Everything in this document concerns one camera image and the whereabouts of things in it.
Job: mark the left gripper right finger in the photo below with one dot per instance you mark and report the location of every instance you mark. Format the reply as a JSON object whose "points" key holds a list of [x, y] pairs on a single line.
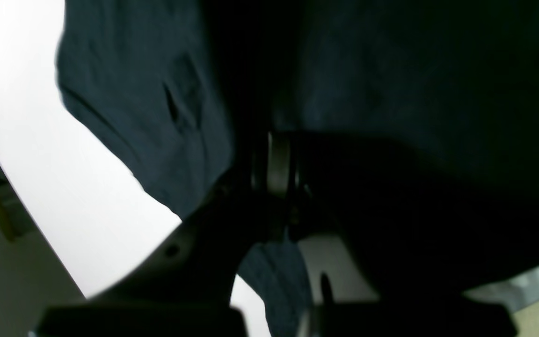
{"points": [[383, 243]]}

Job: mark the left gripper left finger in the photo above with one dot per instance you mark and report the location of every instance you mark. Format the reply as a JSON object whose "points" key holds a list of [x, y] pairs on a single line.
{"points": [[184, 288]]}

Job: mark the black graphic T-shirt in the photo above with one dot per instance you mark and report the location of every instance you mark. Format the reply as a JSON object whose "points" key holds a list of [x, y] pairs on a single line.
{"points": [[181, 91]]}

